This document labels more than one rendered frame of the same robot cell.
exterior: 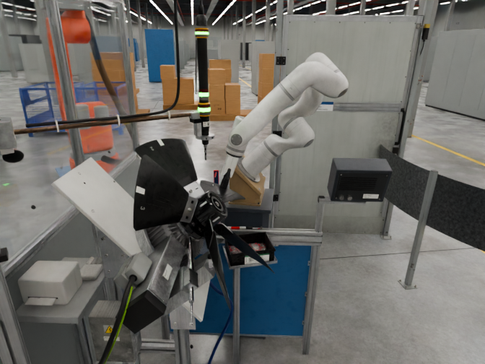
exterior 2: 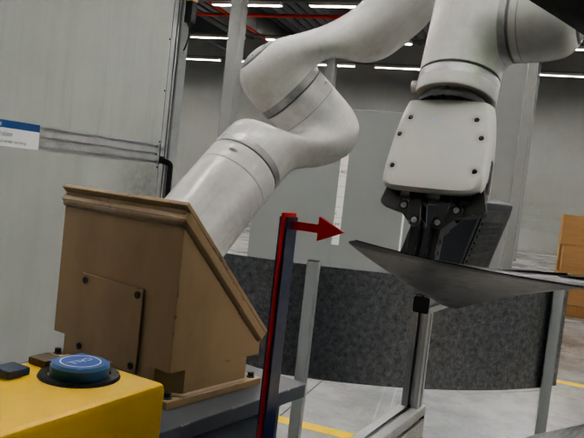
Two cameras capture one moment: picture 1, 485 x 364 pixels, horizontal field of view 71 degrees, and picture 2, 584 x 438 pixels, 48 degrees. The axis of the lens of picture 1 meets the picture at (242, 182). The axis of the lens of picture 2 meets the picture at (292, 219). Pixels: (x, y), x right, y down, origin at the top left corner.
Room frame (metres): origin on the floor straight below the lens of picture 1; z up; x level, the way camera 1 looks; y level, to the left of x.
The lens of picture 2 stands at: (1.25, 0.72, 1.22)
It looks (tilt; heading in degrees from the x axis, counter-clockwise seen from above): 3 degrees down; 297
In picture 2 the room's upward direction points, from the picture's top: 6 degrees clockwise
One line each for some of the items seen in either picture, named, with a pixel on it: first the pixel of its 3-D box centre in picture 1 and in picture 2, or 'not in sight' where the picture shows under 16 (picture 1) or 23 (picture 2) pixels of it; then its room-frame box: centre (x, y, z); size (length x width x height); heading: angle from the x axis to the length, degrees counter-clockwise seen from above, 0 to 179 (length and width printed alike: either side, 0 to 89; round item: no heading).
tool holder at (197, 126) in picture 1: (202, 124); not in sight; (1.21, 0.15, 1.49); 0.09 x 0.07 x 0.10; 123
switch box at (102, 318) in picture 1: (116, 331); not in sight; (1.00, 0.48, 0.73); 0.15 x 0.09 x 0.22; 88
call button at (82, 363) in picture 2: not in sight; (79, 370); (1.58, 0.38, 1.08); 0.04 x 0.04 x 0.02
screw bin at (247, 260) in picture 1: (248, 248); not in sight; (1.40, -0.03, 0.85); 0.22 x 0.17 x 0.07; 103
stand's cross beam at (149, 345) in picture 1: (156, 346); not in sight; (1.08, 0.36, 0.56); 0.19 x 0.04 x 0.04; 88
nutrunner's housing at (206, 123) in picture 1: (203, 79); not in sight; (1.21, 0.14, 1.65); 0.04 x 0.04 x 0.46
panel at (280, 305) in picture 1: (236, 291); not in sight; (1.57, 0.03, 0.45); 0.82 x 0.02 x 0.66; 88
